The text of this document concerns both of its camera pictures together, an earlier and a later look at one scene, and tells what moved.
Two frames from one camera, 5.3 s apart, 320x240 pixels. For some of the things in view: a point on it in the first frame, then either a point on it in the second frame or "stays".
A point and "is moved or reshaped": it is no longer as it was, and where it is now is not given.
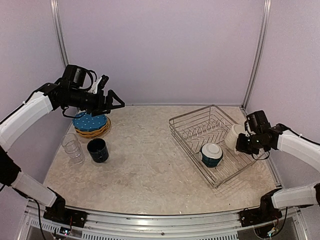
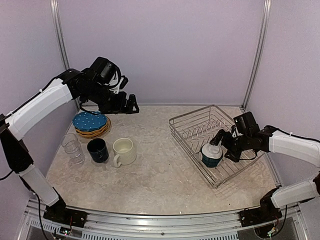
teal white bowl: [211, 154] stays
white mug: [230, 138] is moved or reshaped
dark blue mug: [97, 149] stays
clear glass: [76, 154] stays
